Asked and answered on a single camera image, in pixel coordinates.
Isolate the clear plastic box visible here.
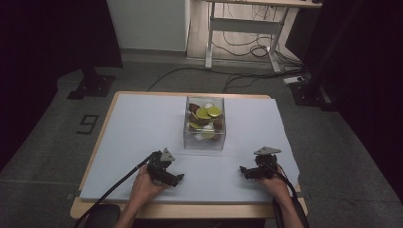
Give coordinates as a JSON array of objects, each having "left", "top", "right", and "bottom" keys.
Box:
[{"left": 182, "top": 95, "right": 227, "bottom": 151}]

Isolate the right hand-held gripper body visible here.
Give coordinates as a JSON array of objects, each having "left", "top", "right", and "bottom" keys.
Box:
[{"left": 253, "top": 145, "right": 282, "bottom": 180}]

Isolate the person's right hand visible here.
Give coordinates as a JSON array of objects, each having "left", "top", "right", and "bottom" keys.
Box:
[{"left": 258, "top": 173, "right": 293, "bottom": 203}]

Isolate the light blue table sheet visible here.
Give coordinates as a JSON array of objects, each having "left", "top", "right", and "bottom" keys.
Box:
[{"left": 79, "top": 93, "right": 300, "bottom": 203}]

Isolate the black cable bundle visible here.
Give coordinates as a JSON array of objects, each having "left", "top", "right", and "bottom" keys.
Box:
[{"left": 211, "top": 3, "right": 305, "bottom": 72}]

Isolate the white metal desk frame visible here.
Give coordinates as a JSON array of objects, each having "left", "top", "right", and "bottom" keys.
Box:
[{"left": 202, "top": 0, "right": 323, "bottom": 74}]

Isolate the dark curtain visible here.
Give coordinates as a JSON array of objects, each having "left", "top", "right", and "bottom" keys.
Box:
[
  {"left": 0, "top": 0, "right": 124, "bottom": 172},
  {"left": 284, "top": 0, "right": 403, "bottom": 203}
]

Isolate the pile of brown green halves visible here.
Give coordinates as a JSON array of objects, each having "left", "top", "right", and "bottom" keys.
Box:
[{"left": 188, "top": 102, "right": 223, "bottom": 142}]

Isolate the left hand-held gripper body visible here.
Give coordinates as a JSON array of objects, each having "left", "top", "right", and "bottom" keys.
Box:
[{"left": 146, "top": 147, "right": 179, "bottom": 186}]

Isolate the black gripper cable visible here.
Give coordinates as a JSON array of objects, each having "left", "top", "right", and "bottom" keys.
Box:
[
  {"left": 73, "top": 152, "right": 159, "bottom": 228},
  {"left": 268, "top": 162, "right": 300, "bottom": 228}
]

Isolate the person's left hand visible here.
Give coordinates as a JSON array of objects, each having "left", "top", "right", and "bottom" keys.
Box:
[{"left": 130, "top": 164, "right": 167, "bottom": 207}]

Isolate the white cabinet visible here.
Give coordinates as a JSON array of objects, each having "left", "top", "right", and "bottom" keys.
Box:
[{"left": 106, "top": 0, "right": 191, "bottom": 53}]

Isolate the white power strip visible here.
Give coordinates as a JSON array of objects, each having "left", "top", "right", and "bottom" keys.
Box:
[{"left": 282, "top": 75, "right": 306, "bottom": 86}]

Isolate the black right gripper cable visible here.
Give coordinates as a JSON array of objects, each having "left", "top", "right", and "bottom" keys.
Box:
[{"left": 268, "top": 162, "right": 300, "bottom": 228}]

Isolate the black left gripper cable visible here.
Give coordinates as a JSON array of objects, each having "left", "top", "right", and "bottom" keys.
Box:
[{"left": 73, "top": 152, "right": 159, "bottom": 228}]

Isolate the wooden table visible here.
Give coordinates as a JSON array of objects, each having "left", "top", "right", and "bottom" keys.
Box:
[{"left": 69, "top": 90, "right": 308, "bottom": 220}]

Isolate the black stand base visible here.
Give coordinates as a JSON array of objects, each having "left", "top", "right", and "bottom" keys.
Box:
[
  {"left": 67, "top": 67, "right": 117, "bottom": 101},
  {"left": 289, "top": 75, "right": 338, "bottom": 112}
]

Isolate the long black floor cable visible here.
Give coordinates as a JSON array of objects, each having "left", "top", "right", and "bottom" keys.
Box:
[{"left": 146, "top": 66, "right": 305, "bottom": 93}]

